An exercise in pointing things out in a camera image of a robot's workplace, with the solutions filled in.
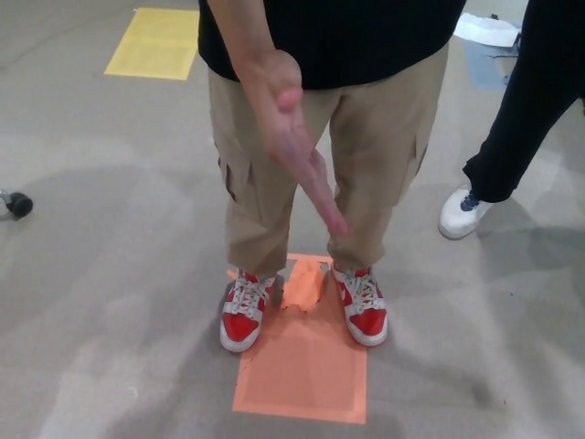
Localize person's bare right hand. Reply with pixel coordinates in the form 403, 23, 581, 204
243, 48, 352, 238

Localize person's bare right forearm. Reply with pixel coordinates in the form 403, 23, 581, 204
207, 0, 281, 63

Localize beige cargo trousers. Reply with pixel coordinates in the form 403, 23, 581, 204
207, 45, 450, 279

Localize black t-shirt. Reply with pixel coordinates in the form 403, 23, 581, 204
197, 0, 468, 91

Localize yellow floor sheet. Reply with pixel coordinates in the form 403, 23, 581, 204
103, 7, 201, 82

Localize white sneaker with blue laces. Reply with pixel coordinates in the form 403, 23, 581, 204
438, 185, 495, 240

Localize red and white sneaker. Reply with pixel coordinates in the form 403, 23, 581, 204
331, 262, 389, 348
219, 269, 277, 353

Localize blue floor sheet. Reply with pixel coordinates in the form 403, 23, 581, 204
466, 41, 522, 91

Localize white paper sheet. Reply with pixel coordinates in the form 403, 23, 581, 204
452, 12, 521, 47

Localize orange floor sheet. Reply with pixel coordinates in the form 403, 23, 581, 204
231, 252, 368, 425

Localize black trousers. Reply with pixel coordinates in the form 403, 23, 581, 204
462, 0, 585, 205

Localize black chair caster wheel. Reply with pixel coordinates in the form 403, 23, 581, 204
0, 189, 34, 221

